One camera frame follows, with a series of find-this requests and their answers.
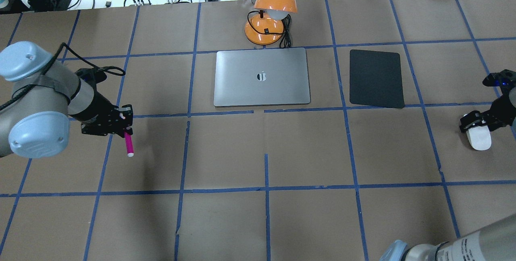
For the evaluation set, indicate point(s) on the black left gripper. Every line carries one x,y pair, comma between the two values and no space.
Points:
98,110

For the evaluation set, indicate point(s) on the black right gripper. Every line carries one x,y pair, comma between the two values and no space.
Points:
503,110

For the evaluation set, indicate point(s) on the white computer mouse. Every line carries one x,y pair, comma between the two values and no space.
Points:
479,138

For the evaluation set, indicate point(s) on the pink marker pen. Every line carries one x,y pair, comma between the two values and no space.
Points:
129,144

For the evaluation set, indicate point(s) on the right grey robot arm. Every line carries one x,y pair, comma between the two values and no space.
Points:
495,242

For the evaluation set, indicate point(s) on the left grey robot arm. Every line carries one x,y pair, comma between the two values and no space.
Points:
46,95

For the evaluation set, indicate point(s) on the black mousepad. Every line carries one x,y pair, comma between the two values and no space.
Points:
376,79

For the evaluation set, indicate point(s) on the silver closed laptop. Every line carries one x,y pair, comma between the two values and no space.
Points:
261,77

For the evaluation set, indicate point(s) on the orange desk lamp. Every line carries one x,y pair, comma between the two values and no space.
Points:
270,22

